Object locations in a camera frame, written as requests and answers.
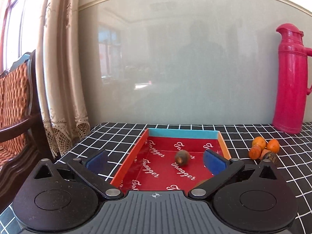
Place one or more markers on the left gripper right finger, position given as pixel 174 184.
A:
pixel 246 196

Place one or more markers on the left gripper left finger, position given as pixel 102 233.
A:
pixel 61 197

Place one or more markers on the small brown round fruit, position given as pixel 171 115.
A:
pixel 182 157

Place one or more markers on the brown kiwi fruit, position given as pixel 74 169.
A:
pixel 201 182

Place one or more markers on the dark passion fruit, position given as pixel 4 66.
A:
pixel 270 156

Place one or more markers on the small tangerine front left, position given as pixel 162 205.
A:
pixel 255 152

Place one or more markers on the small tangerine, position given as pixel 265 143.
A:
pixel 260 141
pixel 273 146
pixel 255 152

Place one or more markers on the small orange fruit piece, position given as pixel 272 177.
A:
pixel 265 151

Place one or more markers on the small tangerine back right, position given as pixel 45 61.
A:
pixel 273 146

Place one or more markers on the small tangerine back left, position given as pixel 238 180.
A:
pixel 260 141

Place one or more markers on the wooden sofa orange cushions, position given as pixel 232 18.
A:
pixel 23 138

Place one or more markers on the black white grid tablecloth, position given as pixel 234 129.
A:
pixel 173 211

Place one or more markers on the pink thermos jug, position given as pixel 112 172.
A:
pixel 293 89

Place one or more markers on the red cardboard box tray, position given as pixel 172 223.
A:
pixel 151 166

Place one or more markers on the beige lace curtain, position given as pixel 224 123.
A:
pixel 58 77

